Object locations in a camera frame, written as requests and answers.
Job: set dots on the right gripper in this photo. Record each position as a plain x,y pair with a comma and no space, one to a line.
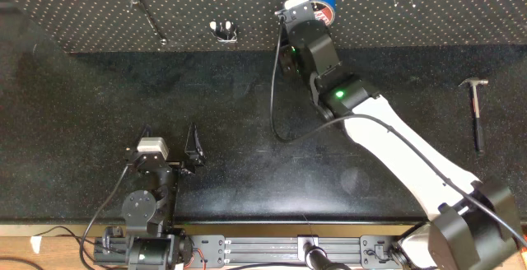
300,14

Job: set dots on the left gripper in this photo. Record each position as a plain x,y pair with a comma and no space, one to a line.
152,165

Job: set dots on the black and white pliers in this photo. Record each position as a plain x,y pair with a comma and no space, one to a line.
224,31

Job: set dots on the wrench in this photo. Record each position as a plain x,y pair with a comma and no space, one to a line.
150,21

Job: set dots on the hammer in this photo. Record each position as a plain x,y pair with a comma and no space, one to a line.
476,105

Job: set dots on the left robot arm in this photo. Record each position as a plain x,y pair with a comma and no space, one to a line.
140,210

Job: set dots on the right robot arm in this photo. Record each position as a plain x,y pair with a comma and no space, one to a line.
399,155

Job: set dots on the black pegboard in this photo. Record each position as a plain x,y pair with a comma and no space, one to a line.
453,19

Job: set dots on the black pole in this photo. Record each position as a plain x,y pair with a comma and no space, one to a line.
323,259

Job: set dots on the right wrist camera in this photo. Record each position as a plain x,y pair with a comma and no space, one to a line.
296,1

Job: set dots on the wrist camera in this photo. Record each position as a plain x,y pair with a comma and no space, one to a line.
296,1
152,147

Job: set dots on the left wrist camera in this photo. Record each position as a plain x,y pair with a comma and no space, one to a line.
152,147

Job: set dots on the mounting rail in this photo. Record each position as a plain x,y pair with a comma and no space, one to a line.
263,250

